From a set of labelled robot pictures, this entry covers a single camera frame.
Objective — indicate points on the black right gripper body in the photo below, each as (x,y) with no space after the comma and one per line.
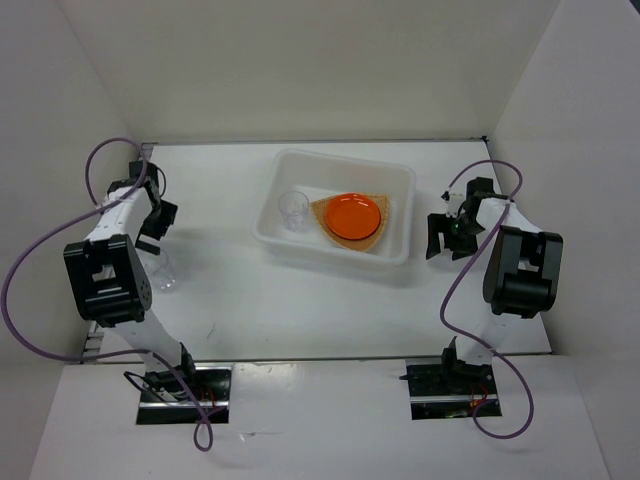
(459,223)

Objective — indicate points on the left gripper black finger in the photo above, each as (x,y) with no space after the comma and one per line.
(147,247)
(160,219)

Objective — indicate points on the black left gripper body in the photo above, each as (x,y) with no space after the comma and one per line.
(155,208)

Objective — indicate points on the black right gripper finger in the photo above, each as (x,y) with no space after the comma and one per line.
(464,246)
(436,225)

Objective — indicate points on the clear plastic cup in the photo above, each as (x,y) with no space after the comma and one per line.
(294,208)
(160,271)

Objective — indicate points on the orange round plate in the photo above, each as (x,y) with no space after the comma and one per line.
(353,216)

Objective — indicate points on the woven bamboo tray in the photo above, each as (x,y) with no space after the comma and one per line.
(318,208)

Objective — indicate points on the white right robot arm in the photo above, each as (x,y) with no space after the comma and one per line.
(521,279)

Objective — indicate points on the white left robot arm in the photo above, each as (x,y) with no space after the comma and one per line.
(235,299)

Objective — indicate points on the translucent white plastic bin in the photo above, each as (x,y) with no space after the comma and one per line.
(319,176)

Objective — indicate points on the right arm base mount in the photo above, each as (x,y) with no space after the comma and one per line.
(434,395)

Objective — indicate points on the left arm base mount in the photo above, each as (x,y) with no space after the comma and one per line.
(159,406)

